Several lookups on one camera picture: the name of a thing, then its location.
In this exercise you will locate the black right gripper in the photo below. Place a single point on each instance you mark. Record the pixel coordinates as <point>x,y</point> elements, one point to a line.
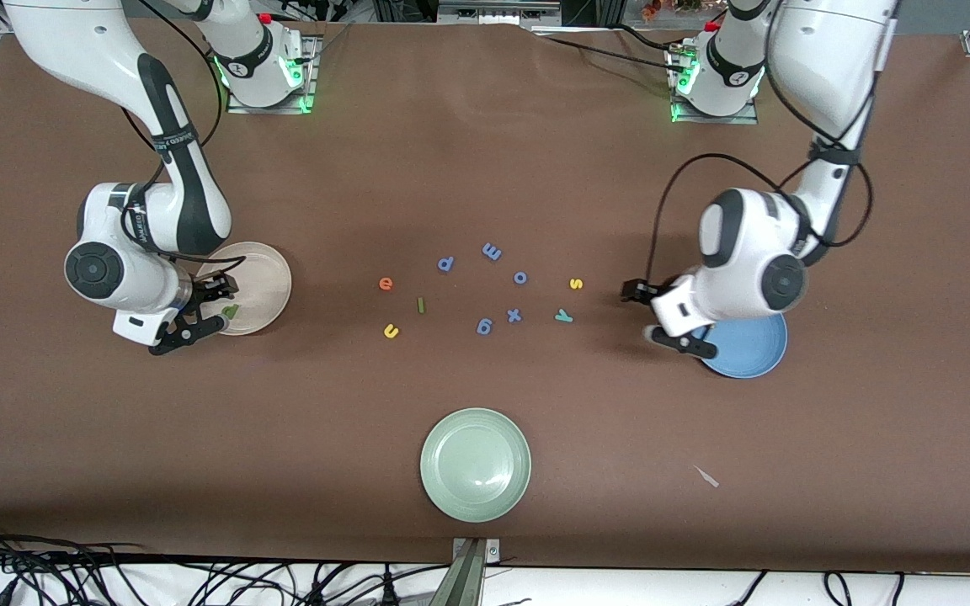
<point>207,291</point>

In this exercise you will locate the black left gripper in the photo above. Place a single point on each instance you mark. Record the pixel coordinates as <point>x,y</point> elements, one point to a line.
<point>638,291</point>

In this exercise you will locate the green letter d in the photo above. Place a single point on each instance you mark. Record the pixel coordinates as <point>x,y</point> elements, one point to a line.
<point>231,311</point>

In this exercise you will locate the teal letter y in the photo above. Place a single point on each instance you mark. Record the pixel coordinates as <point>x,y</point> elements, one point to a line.
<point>564,316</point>

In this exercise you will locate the yellow letter u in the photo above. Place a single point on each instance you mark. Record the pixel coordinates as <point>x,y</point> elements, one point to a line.
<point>391,332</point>

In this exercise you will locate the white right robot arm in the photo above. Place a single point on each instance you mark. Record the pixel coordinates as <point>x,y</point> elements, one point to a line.
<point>114,269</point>

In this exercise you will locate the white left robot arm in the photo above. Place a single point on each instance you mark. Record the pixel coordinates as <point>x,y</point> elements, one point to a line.
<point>746,252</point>

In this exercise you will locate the beige brown plate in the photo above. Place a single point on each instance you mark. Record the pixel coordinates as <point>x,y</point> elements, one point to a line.
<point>264,278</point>

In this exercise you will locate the blue plate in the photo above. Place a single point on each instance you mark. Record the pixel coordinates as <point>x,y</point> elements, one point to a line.
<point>746,349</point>

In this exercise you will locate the blue letter m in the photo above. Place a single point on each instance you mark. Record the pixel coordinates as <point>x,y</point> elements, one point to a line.
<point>492,251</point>

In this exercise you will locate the blue letter g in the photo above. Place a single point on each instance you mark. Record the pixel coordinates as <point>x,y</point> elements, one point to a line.
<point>484,326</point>

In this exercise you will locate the blue letter p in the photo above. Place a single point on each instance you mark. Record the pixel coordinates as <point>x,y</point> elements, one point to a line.
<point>445,263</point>

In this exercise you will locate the brown table cover sheet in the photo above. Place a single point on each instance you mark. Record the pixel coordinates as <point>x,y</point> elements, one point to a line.
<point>485,168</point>

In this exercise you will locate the small grey tape scrap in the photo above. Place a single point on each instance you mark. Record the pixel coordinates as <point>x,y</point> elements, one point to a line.
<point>706,476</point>

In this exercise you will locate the pale green plate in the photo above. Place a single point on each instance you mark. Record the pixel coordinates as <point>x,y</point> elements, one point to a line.
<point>475,463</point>

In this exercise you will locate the small orange object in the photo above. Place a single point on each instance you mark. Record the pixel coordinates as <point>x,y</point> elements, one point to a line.
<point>653,8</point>

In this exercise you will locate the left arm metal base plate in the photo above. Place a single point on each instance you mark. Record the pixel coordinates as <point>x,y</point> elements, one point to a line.
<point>746,116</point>

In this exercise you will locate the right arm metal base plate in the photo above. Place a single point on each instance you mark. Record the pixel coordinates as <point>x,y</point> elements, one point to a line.
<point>308,76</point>

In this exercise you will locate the aluminium frame bar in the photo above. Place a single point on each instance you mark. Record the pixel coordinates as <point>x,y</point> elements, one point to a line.
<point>493,13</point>

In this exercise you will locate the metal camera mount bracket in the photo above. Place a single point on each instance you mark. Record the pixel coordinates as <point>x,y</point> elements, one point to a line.
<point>468,581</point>

